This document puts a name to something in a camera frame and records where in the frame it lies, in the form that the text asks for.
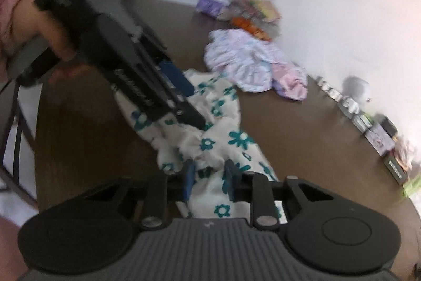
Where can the plain pink garment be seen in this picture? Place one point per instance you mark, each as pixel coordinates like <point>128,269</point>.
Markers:
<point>289,83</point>

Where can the pastel patterned cloth pile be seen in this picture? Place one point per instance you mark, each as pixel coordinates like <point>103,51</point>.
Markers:
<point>240,60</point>

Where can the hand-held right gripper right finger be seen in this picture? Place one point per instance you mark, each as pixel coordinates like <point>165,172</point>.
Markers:
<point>229,184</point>

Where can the cream garment with teal flowers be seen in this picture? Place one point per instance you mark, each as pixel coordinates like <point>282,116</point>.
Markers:
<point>227,149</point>

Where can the red and dark green box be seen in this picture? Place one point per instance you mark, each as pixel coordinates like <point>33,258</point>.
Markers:
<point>396,169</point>

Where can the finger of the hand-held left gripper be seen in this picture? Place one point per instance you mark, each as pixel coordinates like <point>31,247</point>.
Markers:
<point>190,114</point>
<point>177,78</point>

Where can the stack of green packets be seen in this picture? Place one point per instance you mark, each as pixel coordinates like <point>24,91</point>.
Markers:
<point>361,121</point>

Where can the small black box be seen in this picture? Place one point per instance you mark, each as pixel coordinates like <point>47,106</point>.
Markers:
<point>388,126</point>

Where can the person's left hand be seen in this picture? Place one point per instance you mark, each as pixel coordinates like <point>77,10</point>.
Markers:
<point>52,37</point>

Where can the purple tissue pack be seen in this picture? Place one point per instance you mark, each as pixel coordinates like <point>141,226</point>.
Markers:
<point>210,5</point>

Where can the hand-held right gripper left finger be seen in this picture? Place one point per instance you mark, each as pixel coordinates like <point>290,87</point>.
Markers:
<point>189,182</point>

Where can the dark metal chair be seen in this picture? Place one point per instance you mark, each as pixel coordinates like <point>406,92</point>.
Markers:
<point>14,133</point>

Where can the person's leg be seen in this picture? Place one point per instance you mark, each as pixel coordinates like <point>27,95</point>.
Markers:
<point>8,251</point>

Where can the white robot toy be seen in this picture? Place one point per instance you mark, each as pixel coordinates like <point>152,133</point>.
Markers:
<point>357,88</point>

